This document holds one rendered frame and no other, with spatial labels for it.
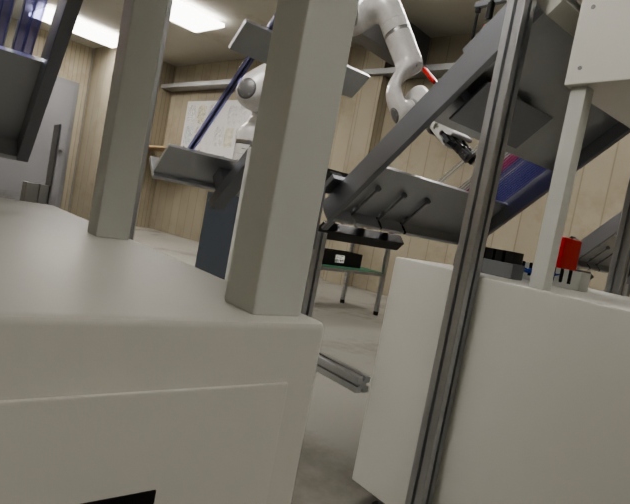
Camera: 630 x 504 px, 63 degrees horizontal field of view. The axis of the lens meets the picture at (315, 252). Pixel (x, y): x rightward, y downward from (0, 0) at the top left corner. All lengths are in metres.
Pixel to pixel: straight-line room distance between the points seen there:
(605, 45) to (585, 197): 3.89
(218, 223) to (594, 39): 1.24
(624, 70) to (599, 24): 0.11
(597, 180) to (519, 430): 4.01
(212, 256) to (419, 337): 0.90
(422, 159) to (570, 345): 4.74
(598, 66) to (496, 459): 0.74
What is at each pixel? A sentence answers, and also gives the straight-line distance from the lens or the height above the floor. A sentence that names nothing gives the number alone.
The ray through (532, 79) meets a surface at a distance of 1.42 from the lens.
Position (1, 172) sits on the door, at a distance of 9.37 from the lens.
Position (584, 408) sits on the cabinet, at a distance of 1.02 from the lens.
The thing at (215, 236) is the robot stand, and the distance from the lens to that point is 1.84.
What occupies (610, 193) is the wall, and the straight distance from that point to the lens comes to 4.91.
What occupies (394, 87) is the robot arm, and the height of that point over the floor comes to 1.11.
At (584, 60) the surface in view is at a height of 1.04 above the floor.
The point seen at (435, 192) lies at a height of 0.82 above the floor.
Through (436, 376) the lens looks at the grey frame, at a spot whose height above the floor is 0.40.
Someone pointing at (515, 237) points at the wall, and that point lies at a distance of 5.08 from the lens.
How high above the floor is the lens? 0.67
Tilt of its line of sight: 4 degrees down
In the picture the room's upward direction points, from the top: 11 degrees clockwise
